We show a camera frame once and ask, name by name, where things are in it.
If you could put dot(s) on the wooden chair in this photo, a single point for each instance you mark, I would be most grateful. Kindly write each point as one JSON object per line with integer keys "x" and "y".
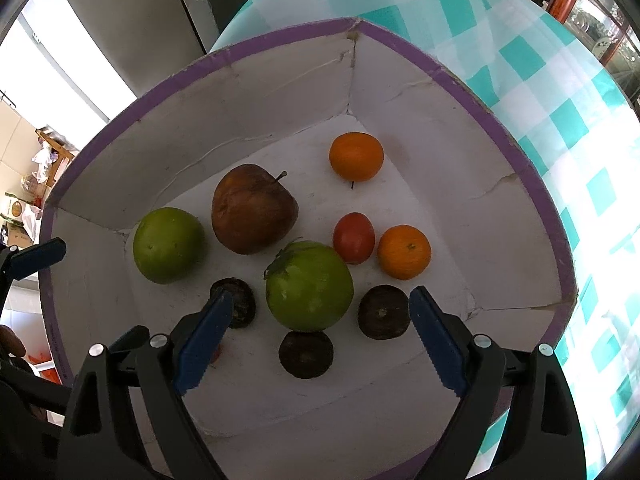
{"x": 50, "y": 147}

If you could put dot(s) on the person's left hand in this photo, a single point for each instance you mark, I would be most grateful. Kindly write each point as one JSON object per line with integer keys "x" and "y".
{"x": 11, "y": 340}

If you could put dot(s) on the green round fruit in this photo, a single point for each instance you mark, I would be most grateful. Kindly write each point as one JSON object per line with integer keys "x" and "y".
{"x": 169, "y": 245}

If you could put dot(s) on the orange tangerine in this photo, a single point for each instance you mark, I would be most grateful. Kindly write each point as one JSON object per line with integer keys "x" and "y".
{"x": 404, "y": 251}
{"x": 356, "y": 156}

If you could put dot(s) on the white cardboard box purple rim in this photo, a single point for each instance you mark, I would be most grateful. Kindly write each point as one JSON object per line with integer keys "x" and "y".
{"x": 280, "y": 100}

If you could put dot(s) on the green fruit with leafy calyx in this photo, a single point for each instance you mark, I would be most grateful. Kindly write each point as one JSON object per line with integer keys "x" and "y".
{"x": 309, "y": 285}

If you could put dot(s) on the brown bruised apple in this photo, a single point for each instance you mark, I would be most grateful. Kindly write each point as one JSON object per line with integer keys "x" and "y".
{"x": 250, "y": 210}

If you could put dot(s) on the grey refrigerator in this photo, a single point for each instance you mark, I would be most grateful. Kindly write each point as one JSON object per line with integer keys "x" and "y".
{"x": 125, "y": 20}

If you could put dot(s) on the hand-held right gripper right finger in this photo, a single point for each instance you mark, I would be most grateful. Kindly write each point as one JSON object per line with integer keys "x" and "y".
{"x": 437, "y": 340}

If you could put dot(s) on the red tomato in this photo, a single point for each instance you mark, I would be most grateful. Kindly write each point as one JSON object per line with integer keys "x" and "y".
{"x": 216, "y": 355}
{"x": 354, "y": 237}

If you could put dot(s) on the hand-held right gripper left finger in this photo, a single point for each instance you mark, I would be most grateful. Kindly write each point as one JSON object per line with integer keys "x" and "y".
{"x": 205, "y": 345}

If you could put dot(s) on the dark brown round fruit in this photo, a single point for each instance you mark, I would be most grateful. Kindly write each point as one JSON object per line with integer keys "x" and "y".
{"x": 384, "y": 312}
{"x": 244, "y": 305}
{"x": 306, "y": 354}

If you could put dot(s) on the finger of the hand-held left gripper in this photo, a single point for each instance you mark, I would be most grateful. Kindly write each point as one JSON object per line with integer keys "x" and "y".
{"x": 37, "y": 258}

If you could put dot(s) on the teal white checkered tablecloth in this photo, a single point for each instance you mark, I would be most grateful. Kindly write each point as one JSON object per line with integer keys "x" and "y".
{"x": 550, "y": 110}

